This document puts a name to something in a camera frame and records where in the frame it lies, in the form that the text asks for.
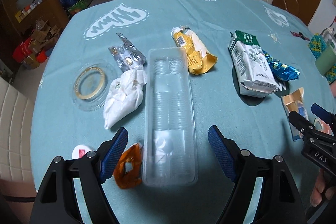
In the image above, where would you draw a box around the beige blue snack wrapper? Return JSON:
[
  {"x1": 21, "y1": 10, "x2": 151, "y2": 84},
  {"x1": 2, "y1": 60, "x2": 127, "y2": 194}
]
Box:
[{"x1": 281, "y1": 87, "x2": 309, "y2": 141}]

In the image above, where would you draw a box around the orange cellophane wrapper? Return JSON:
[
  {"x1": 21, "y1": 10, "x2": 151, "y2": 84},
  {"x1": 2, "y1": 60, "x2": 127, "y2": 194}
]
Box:
[{"x1": 113, "y1": 143, "x2": 142, "y2": 189}]

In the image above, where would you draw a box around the clear plastic tray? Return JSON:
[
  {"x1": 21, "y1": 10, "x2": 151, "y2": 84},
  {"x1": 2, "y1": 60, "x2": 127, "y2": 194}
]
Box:
[{"x1": 142, "y1": 47, "x2": 198, "y2": 187}]

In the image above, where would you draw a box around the person's right hand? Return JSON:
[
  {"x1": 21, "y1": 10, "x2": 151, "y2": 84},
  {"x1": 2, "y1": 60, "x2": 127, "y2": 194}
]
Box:
[{"x1": 310, "y1": 168, "x2": 335, "y2": 207}]

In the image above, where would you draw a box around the green mug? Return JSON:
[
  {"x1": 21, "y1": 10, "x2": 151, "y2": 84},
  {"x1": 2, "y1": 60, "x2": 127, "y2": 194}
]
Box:
[{"x1": 315, "y1": 46, "x2": 336, "y2": 76}]

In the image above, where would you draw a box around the small white round lid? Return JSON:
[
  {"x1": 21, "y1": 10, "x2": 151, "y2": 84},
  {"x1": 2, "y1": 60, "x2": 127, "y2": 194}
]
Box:
[{"x1": 72, "y1": 144, "x2": 93, "y2": 159}]

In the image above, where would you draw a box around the shiny blue foil wrapper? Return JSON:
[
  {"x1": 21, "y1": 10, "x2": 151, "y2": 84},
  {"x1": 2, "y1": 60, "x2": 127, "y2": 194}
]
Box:
[{"x1": 263, "y1": 50, "x2": 300, "y2": 82}]

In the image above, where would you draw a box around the green white milk carton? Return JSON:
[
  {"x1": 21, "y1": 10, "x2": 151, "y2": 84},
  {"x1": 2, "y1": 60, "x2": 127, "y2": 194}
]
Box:
[{"x1": 228, "y1": 30, "x2": 278, "y2": 98}]

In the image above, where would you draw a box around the knitted teal yellow coaster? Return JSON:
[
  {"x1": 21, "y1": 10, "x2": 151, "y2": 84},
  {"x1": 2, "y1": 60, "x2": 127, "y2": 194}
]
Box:
[{"x1": 308, "y1": 34, "x2": 335, "y2": 84}]

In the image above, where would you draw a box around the cream chair left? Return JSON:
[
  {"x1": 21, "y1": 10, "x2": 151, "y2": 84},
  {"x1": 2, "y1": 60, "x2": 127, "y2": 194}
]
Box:
[{"x1": 1, "y1": 79, "x2": 37, "y2": 197}]

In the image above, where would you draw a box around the clear round glass coaster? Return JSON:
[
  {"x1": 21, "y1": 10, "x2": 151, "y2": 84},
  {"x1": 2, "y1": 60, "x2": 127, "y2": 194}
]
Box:
[{"x1": 70, "y1": 60, "x2": 117, "y2": 111}]

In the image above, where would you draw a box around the small yellow snack wrapper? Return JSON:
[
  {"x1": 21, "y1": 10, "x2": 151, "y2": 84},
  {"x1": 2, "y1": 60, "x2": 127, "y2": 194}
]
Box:
[{"x1": 171, "y1": 26, "x2": 218, "y2": 75}]

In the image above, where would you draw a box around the white knotted plastic bag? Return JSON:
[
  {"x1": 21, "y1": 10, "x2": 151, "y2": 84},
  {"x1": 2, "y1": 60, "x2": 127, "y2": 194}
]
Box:
[{"x1": 103, "y1": 65, "x2": 147, "y2": 130}]

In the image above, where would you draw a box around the light blue tablecloth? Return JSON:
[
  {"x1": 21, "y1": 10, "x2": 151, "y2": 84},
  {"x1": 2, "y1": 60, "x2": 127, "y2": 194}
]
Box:
[{"x1": 31, "y1": 0, "x2": 335, "y2": 223}]

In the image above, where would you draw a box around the red bucket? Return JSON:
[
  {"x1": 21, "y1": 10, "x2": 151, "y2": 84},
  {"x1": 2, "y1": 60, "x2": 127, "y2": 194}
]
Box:
[{"x1": 13, "y1": 38, "x2": 47, "y2": 64}]

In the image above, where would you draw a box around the silver foil blister pack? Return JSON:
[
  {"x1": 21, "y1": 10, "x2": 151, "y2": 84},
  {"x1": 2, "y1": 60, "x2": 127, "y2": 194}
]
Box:
[{"x1": 109, "y1": 32, "x2": 146, "y2": 72}]

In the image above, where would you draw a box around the pile of cardboard boxes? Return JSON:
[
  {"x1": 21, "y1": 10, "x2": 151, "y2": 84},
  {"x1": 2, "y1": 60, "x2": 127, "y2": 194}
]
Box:
[{"x1": 22, "y1": 19, "x2": 63, "y2": 69}]

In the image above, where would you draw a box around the green printed bag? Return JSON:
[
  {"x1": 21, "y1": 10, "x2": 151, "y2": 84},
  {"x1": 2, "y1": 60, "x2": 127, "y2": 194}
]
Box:
[{"x1": 68, "y1": 0, "x2": 87, "y2": 15}]

